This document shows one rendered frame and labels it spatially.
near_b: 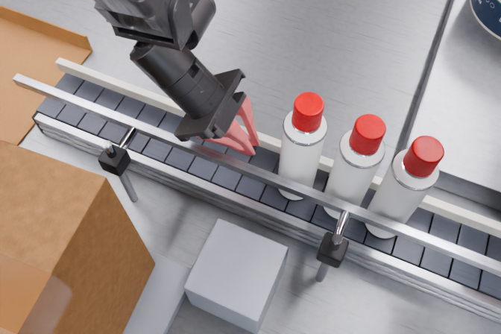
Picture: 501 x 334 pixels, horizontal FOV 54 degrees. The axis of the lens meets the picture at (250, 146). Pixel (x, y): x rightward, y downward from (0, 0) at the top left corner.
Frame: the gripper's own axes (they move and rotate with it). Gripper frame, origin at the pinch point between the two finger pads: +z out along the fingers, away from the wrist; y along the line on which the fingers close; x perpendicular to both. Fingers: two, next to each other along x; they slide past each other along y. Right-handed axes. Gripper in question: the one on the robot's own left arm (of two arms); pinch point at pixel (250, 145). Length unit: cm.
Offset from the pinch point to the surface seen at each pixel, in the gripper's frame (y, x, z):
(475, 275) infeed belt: -2.6, -20.7, 26.8
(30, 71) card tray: 4.7, 41.3, -20.0
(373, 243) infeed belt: -3.6, -10.5, 18.1
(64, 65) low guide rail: 3.8, 27.7, -19.1
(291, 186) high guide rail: -3.9, -6.4, 3.8
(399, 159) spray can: -0.2, -19.8, 4.3
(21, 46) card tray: 9, 45, -23
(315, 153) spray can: -1.2, -10.9, 1.0
